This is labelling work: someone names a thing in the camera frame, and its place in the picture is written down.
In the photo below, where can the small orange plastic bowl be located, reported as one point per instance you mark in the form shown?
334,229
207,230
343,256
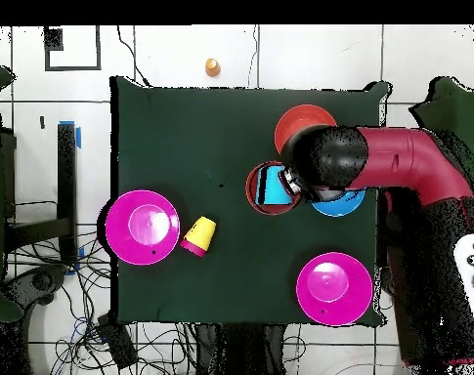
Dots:
252,187

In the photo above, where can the blue plastic cup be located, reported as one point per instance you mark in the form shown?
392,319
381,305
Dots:
273,187

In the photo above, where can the yellow plastic cup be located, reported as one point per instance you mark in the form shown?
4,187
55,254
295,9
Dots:
200,233

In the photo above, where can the red plastic cup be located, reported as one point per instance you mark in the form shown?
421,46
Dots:
192,249

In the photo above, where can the large pink plastic bowl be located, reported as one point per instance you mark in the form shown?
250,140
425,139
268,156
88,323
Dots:
334,289
142,226

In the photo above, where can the blue plastic bowl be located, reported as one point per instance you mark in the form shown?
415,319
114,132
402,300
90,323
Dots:
338,207

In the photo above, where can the large orange plastic bowl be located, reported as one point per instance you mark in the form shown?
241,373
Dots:
295,121

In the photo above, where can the orange plastic cup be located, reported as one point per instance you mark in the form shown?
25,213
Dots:
212,68

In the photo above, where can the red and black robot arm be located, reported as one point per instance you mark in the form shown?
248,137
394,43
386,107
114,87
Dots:
408,160

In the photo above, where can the dark green tablecloth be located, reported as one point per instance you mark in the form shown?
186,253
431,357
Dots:
162,117

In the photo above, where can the black metal stand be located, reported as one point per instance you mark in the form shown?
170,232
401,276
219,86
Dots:
66,175

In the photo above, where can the black power strip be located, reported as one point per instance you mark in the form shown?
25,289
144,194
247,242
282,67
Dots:
117,343

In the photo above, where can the grey office chair base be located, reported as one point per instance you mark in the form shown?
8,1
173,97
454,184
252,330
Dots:
41,281

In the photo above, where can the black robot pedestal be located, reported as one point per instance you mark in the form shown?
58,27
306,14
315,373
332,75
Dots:
240,351

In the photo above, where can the black square floor frame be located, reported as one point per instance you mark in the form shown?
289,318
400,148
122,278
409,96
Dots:
53,39

